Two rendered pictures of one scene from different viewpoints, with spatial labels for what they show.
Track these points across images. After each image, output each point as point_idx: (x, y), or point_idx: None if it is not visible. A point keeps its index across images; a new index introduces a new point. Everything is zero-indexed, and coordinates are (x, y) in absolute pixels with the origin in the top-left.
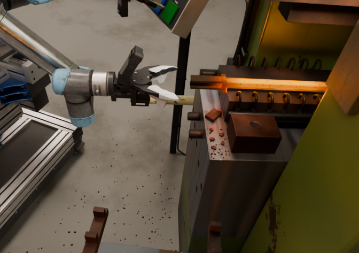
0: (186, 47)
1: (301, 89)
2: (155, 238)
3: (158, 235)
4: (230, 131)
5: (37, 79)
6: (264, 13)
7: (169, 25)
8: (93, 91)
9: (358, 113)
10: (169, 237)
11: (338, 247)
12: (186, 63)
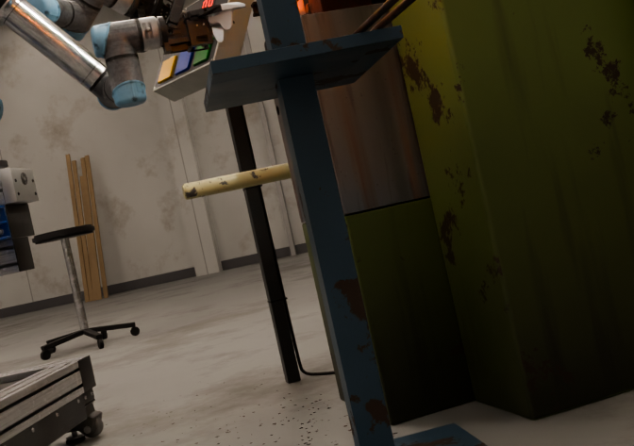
0: (242, 126)
1: None
2: (314, 424)
3: (318, 421)
4: (314, 6)
5: (22, 199)
6: None
7: (208, 60)
8: (143, 31)
9: None
10: (342, 416)
11: None
12: (252, 157)
